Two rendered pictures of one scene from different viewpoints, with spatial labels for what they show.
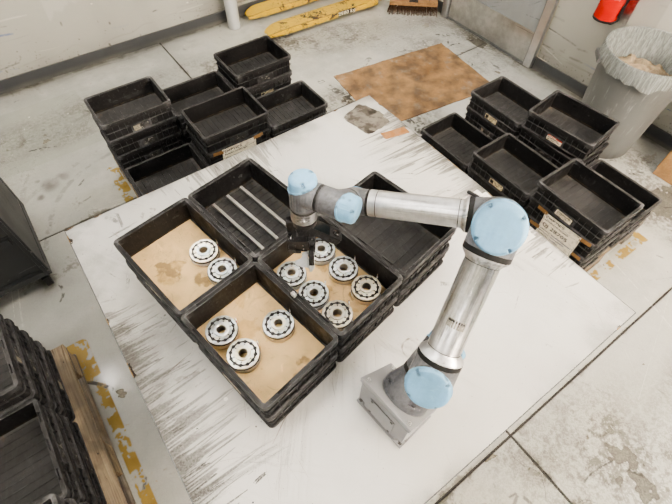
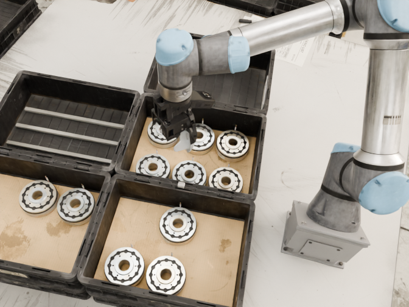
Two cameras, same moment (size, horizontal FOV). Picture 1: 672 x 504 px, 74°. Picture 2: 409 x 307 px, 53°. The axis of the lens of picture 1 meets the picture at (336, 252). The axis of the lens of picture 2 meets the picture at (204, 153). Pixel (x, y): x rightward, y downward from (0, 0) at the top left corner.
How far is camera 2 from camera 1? 0.53 m
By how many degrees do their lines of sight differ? 21
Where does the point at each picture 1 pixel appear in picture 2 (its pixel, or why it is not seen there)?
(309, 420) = (254, 297)
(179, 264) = (16, 226)
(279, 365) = (206, 264)
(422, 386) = (385, 194)
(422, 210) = (296, 27)
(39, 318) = not seen: outside the picture
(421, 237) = (241, 75)
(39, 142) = not seen: outside the picture
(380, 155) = (139, 19)
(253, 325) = (150, 241)
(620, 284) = not seen: hidden behind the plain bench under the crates
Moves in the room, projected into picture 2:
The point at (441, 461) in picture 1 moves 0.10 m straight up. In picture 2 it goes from (378, 257) to (393, 246)
